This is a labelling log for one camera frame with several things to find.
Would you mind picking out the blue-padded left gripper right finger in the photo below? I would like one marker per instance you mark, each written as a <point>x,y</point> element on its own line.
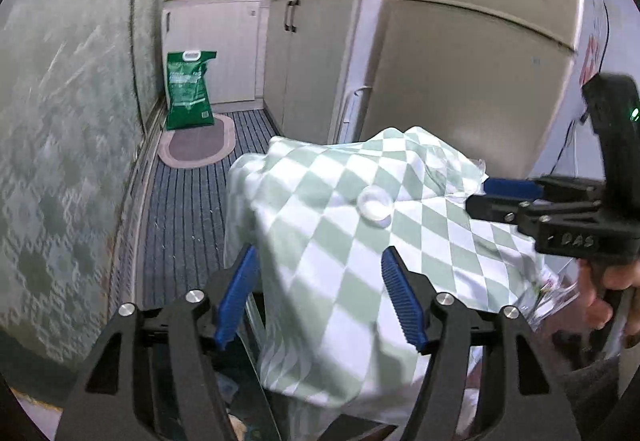
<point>409,311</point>

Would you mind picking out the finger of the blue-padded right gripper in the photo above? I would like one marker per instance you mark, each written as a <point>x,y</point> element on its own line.
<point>498,209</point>
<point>512,188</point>

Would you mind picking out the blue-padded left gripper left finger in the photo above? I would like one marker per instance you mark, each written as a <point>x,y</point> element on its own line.
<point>230,311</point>

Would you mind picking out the clear plastic cup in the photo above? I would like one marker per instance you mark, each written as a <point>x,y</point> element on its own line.
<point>375,205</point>

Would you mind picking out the green white checkered cloth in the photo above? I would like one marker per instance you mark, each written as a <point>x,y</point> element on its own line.
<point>333,342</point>

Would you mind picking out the clear plastic bag of trash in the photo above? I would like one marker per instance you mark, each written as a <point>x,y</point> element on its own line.
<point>550,294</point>

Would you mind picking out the white kitchen cabinets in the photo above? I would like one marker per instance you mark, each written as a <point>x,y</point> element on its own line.
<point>310,64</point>

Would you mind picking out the dark blue striped floor mat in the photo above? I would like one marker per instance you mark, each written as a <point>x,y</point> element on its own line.
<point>183,228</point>

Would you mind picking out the oval grey pink mat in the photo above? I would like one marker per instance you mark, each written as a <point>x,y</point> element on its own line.
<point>198,147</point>

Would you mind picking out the beige refrigerator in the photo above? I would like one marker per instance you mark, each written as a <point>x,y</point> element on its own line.
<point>485,76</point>

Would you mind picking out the green rice bag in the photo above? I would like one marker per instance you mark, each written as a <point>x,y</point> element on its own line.
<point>188,100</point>

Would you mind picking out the patterned frosted sliding door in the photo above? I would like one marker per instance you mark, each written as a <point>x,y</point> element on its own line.
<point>79,80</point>

